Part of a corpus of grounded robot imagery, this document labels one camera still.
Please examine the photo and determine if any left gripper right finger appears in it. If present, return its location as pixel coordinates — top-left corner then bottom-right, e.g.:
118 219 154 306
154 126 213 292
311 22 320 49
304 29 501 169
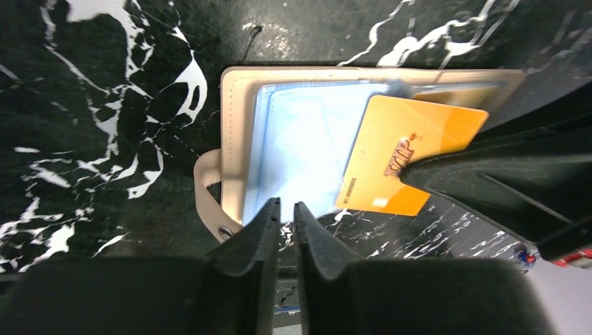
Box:
294 202 554 334

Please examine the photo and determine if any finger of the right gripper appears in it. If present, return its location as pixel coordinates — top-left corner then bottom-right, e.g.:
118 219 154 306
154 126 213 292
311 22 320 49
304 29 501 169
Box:
401 84 591 261

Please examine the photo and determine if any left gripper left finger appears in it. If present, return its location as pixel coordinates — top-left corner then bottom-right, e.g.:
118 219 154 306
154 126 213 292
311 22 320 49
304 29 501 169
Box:
1 198 281 334

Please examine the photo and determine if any red blue screwdriver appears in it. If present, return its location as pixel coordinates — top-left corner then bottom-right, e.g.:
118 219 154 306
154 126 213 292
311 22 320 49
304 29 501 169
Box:
513 244 591 273

